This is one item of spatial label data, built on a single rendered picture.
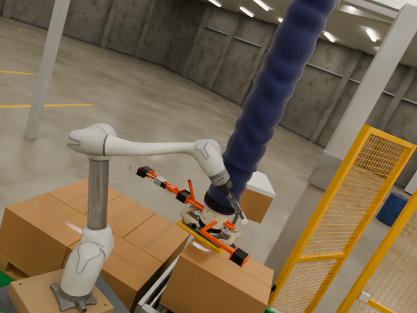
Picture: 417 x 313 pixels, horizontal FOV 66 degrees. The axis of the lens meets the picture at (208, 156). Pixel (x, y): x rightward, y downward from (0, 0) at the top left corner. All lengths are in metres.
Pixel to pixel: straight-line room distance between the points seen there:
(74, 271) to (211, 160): 0.81
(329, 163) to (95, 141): 1.96
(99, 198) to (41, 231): 1.00
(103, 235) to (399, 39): 2.48
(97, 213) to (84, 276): 0.31
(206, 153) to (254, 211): 2.37
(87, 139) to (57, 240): 1.24
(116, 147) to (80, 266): 0.58
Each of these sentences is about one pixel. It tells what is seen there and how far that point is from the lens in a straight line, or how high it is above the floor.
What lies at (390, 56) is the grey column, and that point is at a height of 2.63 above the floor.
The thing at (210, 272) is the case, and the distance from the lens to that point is 2.08.
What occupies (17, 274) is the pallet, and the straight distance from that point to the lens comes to 3.08.
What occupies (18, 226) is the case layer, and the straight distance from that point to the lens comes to 2.81.
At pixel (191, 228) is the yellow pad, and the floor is 1.10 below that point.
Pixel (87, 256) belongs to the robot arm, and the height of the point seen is 1.08.
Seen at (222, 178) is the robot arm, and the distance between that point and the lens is 1.45.
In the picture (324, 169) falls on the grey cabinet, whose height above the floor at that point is 1.63.
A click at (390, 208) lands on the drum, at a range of 9.29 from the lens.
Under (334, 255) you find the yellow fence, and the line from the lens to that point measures 3.06.
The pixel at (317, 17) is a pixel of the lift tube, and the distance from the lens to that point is 1.85.
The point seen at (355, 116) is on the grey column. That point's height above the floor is 2.12.
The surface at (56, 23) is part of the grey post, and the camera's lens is 5.06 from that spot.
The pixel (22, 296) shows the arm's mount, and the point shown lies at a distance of 1.80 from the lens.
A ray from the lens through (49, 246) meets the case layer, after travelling 2.66.
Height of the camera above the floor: 2.12
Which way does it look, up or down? 16 degrees down
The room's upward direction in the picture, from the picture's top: 23 degrees clockwise
